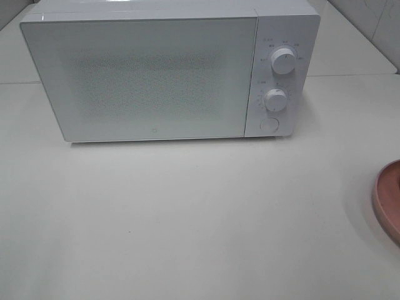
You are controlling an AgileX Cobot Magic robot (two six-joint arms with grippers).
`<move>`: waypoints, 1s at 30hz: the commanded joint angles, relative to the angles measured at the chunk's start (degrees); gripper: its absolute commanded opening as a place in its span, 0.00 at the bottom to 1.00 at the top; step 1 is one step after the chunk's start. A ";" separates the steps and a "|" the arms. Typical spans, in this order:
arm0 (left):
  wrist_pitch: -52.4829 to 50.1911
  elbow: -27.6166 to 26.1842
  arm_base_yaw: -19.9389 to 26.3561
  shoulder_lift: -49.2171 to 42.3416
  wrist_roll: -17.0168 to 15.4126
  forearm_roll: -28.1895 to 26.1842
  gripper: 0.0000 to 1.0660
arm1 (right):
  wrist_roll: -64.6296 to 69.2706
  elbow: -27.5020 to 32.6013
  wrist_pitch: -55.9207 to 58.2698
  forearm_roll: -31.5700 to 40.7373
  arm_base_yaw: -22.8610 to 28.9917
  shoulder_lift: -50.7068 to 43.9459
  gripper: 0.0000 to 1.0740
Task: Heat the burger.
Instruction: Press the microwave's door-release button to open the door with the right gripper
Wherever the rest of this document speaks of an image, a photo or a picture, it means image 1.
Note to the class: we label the white microwave door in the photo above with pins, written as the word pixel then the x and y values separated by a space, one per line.
pixel 145 80

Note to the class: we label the upper white microwave knob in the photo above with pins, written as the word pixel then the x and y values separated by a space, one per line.
pixel 283 60

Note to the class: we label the white microwave knob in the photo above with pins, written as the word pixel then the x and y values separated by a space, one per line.
pixel 275 100
pixel 283 60

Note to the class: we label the round white door button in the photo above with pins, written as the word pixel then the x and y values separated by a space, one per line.
pixel 269 125

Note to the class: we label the pink round plate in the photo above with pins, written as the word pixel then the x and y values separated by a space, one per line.
pixel 385 199

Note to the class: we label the white microwave oven body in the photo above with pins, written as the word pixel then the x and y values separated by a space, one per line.
pixel 278 23

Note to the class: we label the lower white microwave knob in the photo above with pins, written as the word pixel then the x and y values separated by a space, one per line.
pixel 275 100

